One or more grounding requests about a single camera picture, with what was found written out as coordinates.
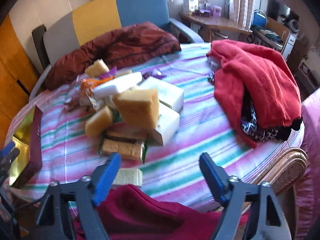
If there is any wooden wardrobe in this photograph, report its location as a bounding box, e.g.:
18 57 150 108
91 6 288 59
0 14 39 150

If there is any white foam block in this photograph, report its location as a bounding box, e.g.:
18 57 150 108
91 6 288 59
93 72 143 99

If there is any patterned curtain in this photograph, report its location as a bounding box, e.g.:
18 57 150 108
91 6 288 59
226 0 256 30

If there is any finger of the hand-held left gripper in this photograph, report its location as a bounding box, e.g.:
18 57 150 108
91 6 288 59
0 141 20 182

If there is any gold box with maroon rim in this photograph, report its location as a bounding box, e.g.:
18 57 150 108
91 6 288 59
9 106 43 189

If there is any cardboard box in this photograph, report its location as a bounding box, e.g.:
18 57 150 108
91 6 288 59
266 16 290 46

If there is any black white patterned cloth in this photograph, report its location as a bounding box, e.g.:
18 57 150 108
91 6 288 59
240 90 304 143

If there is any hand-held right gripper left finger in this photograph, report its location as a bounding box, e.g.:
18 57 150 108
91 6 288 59
35 152 122 240

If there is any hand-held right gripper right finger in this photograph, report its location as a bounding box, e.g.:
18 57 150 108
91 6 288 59
199 152 293 240

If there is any orange snack packet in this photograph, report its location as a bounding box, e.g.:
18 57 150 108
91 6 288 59
79 76 114 106

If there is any white carton box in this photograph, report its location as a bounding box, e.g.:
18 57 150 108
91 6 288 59
149 102 181 147
139 76 185 113

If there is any pink blanket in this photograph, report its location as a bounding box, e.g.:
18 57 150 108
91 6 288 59
291 87 320 240

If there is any white appliance box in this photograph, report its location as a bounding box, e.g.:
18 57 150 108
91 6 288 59
183 0 200 14

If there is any maroon garment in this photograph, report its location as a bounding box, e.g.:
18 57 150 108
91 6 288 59
71 184 250 240

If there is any dark red blanket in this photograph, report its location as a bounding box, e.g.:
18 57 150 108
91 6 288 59
44 22 182 90

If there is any wooden side table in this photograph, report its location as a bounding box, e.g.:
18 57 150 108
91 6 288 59
179 12 253 43

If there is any red fleece sweater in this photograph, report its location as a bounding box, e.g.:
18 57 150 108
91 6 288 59
206 39 303 148

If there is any striped cloth covered desktop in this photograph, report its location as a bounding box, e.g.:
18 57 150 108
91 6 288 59
5 42 305 212

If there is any green cracker packet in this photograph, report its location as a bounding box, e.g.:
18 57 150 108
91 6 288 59
100 139 147 162

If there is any purple candy wrapper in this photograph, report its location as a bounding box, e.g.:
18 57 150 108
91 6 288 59
142 69 167 79
100 66 118 79

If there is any pale flat sponge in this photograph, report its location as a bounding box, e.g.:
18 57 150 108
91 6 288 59
114 167 144 187

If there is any large yellow sponge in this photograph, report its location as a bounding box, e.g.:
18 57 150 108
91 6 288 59
112 88 160 128

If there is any blue container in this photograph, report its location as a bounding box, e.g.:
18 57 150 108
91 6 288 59
252 9 267 28

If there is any wicker chair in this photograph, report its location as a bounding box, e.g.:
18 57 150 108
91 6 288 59
240 147 308 205

